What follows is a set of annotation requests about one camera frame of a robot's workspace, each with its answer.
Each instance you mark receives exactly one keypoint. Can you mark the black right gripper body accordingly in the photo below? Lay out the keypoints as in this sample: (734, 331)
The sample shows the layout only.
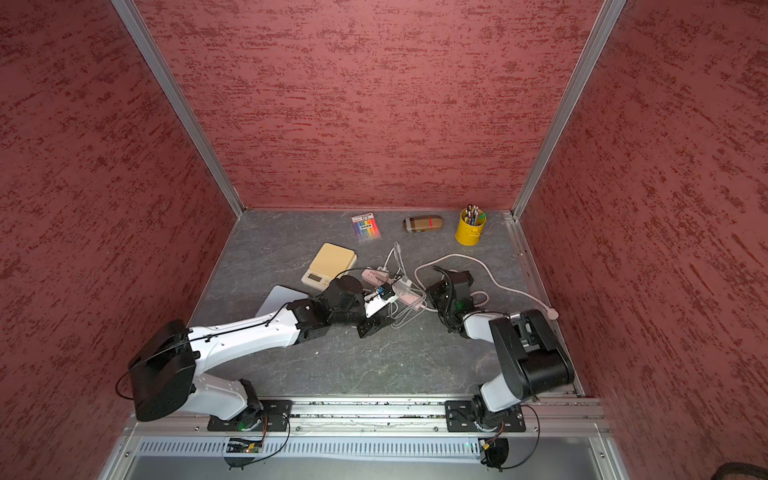
(439, 297)

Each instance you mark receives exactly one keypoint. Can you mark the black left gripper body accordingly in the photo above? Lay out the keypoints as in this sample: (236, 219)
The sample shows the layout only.
(368, 325)

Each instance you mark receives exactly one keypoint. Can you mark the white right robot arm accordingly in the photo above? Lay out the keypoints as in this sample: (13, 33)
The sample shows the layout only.
(532, 360)

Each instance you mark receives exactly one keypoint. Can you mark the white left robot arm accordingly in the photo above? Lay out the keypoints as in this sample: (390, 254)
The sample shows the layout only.
(171, 372)

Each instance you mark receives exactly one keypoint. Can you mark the white electronic scale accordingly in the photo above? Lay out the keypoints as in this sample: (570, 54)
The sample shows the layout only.
(278, 296)

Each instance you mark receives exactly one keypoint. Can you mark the pink power strip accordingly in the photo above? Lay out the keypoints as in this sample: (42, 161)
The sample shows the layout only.
(413, 299)

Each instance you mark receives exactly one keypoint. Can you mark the yellow metal pencil bucket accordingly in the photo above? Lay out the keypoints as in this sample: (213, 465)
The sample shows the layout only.
(468, 235)

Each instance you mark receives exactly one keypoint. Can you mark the plaid brown glasses case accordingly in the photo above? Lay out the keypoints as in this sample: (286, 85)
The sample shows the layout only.
(424, 223)

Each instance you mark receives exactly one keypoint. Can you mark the bundle of colored pencils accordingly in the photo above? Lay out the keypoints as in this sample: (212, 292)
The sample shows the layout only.
(473, 215)

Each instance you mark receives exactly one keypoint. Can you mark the rainbow highlighter pack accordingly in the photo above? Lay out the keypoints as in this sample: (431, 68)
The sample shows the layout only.
(366, 227)

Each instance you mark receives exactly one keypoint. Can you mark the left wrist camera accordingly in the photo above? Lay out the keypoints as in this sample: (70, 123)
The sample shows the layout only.
(378, 299)

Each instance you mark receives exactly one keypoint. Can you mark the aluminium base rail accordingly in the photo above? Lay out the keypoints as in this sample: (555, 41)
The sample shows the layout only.
(409, 428)

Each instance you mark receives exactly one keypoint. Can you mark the aluminium corner post right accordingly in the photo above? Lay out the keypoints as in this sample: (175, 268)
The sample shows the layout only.
(604, 24)

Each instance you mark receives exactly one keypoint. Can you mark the aluminium corner post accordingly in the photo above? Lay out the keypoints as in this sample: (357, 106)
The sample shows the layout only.
(138, 30)
(604, 24)

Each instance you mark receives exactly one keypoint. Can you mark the aluminium corner post left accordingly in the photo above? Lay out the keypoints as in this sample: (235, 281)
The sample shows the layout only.
(138, 30)

